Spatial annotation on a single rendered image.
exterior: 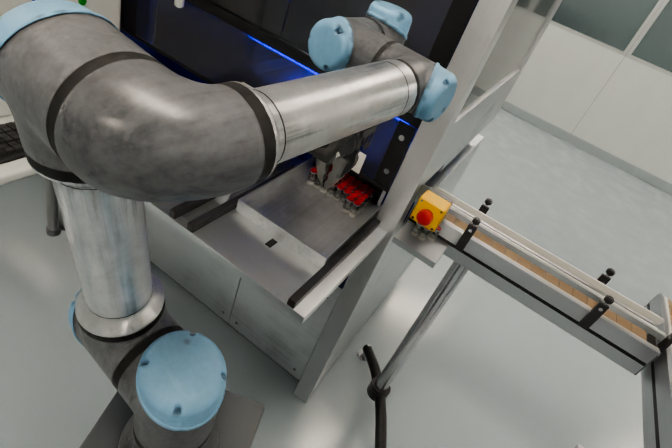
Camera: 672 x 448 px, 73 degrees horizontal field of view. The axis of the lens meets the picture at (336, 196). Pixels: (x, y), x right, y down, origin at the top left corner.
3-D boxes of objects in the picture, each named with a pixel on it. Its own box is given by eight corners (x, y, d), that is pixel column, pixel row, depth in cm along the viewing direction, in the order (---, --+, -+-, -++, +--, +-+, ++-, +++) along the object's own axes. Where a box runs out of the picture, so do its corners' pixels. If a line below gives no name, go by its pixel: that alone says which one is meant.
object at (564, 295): (399, 230, 130) (422, 188, 122) (419, 209, 142) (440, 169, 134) (635, 380, 111) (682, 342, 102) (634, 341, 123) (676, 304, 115)
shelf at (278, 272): (216, 111, 148) (217, 106, 147) (396, 225, 129) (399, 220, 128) (77, 154, 111) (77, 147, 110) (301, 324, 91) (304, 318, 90)
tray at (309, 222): (311, 165, 136) (314, 155, 134) (383, 210, 129) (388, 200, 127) (235, 210, 109) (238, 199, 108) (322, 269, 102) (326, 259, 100)
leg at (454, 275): (370, 379, 178) (458, 240, 136) (389, 393, 176) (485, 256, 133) (360, 395, 171) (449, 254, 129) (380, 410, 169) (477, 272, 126)
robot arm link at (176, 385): (163, 478, 61) (173, 429, 53) (109, 404, 66) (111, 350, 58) (232, 419, 69) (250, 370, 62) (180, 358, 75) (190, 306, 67)
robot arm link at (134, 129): (137, 154, 26) (475, 58, 61) (45, 69, 30) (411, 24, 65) (135, 282, 33) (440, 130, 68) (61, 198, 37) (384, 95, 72)
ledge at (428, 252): (410, 220, 133) (413, 215, 132) (449, 244, 129) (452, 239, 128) (391, 241, 122) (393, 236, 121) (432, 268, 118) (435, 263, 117)
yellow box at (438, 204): (419, 207, 121) (430, 186, 117) (442, 221, 119) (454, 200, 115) (408, 218, 115) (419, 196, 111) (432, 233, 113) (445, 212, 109)
